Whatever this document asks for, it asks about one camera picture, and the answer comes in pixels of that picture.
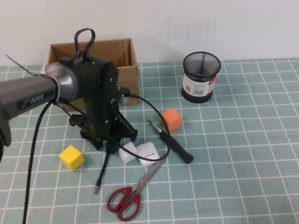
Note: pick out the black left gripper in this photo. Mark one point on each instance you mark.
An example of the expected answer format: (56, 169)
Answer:
(105, 116)

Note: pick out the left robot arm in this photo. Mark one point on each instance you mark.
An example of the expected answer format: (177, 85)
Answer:
(35, 91)

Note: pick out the white cube block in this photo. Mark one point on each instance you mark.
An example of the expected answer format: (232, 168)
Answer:
(127, 157)

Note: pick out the yellow cube block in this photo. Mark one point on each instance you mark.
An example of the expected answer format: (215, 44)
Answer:
(70, 157)

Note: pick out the white earbuds charging case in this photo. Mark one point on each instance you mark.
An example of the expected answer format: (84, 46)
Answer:
(146, 149)

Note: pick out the orange cube block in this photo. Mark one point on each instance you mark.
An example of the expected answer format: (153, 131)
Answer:
(174, 120)

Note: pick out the brown cardboard box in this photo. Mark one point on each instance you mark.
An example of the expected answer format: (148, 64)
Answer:
(130, 77)

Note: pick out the black mesh pen holder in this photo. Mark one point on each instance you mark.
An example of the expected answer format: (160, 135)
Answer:
(198, 89)

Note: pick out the green checkered tablecloth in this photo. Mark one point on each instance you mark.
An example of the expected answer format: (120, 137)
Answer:
(233, 163)

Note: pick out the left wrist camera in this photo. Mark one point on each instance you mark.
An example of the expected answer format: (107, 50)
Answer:
(123, 99)

